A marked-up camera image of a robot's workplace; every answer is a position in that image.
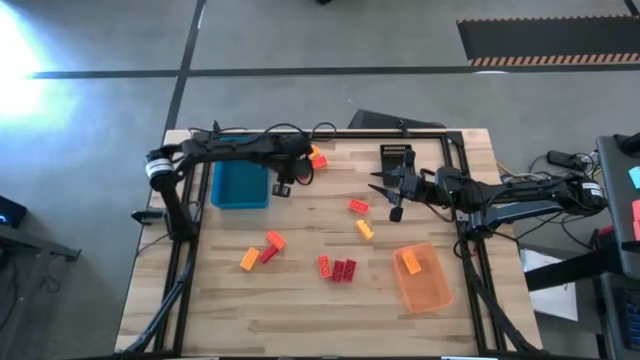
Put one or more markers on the cyan sticky note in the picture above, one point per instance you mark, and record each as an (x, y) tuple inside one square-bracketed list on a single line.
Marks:
[(635, 177)]

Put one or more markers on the black flat box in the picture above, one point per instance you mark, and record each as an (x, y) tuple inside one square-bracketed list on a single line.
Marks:
[(380, 120)]

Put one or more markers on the black table clamp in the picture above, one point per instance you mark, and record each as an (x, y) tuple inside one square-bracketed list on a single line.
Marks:
[(145, 216)]

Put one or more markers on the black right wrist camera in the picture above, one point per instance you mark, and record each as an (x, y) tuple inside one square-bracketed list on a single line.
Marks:
[(396, 214)]

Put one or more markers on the black stand leg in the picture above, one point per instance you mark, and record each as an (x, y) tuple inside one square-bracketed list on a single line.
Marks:
[(570, 270)]

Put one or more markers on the black electronic device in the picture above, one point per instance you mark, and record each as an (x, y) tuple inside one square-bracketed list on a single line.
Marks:
[(11, 212)]

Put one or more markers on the yellow toy brick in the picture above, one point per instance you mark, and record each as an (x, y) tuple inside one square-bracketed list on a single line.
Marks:
[(364, 229)]

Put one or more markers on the blue plastic bin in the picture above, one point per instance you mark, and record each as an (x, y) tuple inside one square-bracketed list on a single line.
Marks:
[(240, 185)]

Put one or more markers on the red-orange toy brick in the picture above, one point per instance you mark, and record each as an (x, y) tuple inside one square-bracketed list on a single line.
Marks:
[(320, 162), (324, 266), (358, 206), (276, 240)]

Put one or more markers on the black aluminium table frame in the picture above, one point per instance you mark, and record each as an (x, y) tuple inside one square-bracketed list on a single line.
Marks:
[(455, 136)]

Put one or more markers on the red toy brick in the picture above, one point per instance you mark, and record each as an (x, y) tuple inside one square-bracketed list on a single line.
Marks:
[(338, 270), (268, 254), (349, 270)]

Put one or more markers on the grey side table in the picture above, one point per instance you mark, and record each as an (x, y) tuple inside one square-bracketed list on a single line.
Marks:
[(617, 210)]

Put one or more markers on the dark storage cabinet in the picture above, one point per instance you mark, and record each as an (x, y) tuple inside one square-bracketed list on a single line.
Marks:
[(620, 320)]

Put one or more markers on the black power adapter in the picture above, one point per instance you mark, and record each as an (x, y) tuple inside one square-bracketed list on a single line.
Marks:
[(562, 159)]

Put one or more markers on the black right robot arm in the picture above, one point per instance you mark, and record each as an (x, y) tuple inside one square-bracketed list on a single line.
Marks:
[(525, 192)]

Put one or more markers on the red sticky note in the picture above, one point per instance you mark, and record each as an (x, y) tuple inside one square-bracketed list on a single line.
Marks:
[(636, 215)]

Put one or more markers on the grey desk bar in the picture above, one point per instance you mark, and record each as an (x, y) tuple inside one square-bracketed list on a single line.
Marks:
[(45, 246)]

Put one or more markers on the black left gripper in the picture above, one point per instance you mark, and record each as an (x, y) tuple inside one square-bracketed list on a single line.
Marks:
[(299, 147)]

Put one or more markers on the black hazard-striped floor mat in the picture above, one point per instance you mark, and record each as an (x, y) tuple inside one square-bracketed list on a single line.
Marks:
[(550, 40)]

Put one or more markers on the orange translucent plastic bin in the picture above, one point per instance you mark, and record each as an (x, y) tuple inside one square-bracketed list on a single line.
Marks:
[(430, 295)]

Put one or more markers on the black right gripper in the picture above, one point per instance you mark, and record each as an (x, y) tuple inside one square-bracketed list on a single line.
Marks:
[(410, 186)]

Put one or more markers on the white paper sheet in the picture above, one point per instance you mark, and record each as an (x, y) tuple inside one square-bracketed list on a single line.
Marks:
[(550, 300)]

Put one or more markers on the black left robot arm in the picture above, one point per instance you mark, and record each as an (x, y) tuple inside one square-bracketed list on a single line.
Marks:
[(225, 147)]

